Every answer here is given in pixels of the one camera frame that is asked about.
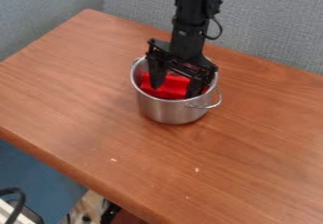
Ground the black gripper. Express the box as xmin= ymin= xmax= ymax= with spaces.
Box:
xmin=147 ymin=17 xmax=219 ymax=98

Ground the metal pot with handles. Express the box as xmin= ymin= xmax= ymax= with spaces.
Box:
xmin=130 ymin=58 xmax=222 ymax=125

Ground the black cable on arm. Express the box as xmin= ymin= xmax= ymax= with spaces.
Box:
xmin=202 ymin=14 xmax=223 ymax=41

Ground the red block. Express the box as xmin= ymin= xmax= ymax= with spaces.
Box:
xmin=139 ymin=72 xmax=211 ymax=101

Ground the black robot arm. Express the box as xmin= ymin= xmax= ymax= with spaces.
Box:
xmin=141 ymin=0 xmax=223 ymax=100

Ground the black chair frame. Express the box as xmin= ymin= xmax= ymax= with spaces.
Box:
xmin=0 ymin=187 xmax=45 ymax=224

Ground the black object under table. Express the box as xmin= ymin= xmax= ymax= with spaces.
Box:
xmin=101 ymin=204 xmax=122 ymax=224

